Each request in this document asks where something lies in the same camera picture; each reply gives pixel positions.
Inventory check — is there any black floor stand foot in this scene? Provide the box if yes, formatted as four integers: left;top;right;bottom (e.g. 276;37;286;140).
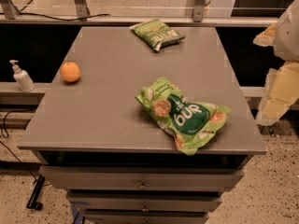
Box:
26;175;45;211

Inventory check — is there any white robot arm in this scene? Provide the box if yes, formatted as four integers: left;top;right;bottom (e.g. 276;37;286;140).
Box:
253;0;299;126

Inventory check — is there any white pump bottle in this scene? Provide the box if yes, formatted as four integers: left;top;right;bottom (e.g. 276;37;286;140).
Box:
9;60;35;92

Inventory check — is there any orange fruit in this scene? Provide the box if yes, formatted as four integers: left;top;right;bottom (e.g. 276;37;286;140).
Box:
60;62;81;82

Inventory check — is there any green jalapeno chip bag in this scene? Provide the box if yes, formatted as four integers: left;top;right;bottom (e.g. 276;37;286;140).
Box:
129;20;185;52

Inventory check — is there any green rice chip bag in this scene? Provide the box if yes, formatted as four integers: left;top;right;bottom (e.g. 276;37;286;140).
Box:
136;77;231;156

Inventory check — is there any black floor cable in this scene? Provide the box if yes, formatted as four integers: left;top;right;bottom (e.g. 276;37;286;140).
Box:
0;109;39;183

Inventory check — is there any black cable on ledge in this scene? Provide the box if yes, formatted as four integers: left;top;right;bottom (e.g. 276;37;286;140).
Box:
0;12;111;22

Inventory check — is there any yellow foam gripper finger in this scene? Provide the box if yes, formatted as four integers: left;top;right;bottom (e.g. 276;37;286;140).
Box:
256;62;299;126
253;23;277;47

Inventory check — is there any grey drawer cabinet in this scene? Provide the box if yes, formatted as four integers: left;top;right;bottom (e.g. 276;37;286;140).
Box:
19;27;266;224

